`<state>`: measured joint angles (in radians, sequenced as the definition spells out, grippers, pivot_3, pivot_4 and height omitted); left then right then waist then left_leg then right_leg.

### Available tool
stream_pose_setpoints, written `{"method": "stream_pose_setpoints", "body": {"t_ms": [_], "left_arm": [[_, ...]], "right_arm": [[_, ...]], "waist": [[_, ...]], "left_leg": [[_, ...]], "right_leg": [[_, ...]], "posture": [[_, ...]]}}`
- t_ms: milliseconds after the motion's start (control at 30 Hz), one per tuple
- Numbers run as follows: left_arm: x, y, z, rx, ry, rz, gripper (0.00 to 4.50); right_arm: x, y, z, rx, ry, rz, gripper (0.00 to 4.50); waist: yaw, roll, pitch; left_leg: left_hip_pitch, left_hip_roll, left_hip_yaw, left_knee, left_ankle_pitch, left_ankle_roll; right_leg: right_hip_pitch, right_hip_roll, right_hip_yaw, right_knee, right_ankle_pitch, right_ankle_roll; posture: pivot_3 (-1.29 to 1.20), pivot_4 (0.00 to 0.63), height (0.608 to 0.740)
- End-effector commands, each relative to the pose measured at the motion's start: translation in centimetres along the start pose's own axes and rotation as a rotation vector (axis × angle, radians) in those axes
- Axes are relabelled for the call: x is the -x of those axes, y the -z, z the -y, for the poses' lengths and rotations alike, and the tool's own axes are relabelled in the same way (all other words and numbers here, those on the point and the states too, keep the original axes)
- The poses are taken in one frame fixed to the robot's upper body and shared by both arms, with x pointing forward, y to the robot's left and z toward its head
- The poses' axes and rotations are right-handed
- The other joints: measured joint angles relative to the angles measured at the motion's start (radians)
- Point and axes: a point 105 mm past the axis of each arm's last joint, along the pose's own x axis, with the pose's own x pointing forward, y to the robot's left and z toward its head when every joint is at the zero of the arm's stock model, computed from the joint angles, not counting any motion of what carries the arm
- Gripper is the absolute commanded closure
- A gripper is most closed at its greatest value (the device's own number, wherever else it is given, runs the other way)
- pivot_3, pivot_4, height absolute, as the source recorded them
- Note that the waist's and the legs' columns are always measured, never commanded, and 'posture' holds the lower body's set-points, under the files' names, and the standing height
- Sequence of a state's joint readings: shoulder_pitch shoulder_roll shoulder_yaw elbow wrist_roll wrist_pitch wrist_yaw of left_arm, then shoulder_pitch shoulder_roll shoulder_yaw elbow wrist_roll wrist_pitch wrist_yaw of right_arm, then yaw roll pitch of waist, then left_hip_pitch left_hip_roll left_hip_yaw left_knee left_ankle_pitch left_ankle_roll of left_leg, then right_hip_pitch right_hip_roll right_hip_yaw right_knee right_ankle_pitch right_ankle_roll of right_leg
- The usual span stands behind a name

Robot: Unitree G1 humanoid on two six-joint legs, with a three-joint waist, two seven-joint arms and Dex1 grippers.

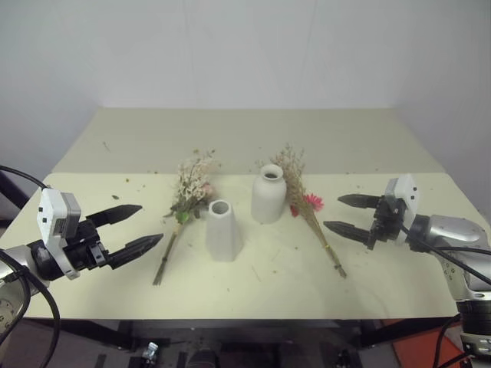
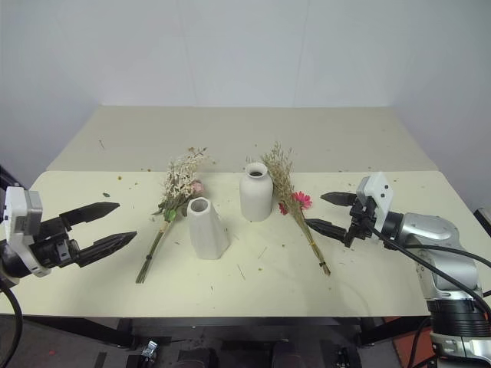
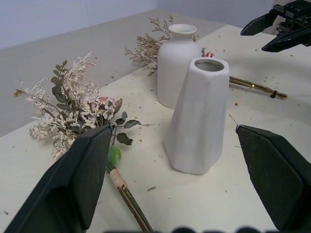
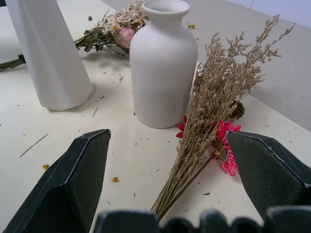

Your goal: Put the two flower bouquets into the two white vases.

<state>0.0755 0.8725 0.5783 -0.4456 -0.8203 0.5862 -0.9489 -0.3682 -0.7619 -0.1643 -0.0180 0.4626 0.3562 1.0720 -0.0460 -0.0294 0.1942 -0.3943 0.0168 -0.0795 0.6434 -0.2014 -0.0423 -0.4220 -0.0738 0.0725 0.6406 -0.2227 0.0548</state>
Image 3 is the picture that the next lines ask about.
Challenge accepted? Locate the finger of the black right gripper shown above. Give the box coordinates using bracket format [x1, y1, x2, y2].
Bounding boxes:
[261, 25, 311, 52]
[240, 10, 283, 36]

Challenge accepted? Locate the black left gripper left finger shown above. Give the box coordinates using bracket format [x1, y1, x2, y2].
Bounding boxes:
[4, 125, 114, 233]

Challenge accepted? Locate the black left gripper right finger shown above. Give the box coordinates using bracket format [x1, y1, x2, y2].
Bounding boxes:
[236, 124, 311, 233]

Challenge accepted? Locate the white round bottle vase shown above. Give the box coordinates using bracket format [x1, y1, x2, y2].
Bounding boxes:
[156, 23, 203, 109]

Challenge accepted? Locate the white faceted ceramic vase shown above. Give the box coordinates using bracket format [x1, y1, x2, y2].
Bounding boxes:
[164, 57, 230, 175]

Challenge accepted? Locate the white dried flower bouquet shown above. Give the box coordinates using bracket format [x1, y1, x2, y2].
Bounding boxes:
[14, 51, 155, 233]

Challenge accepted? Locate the brown dried flower bouquet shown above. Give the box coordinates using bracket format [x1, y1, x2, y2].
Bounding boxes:
[124, 14, 288, 100]

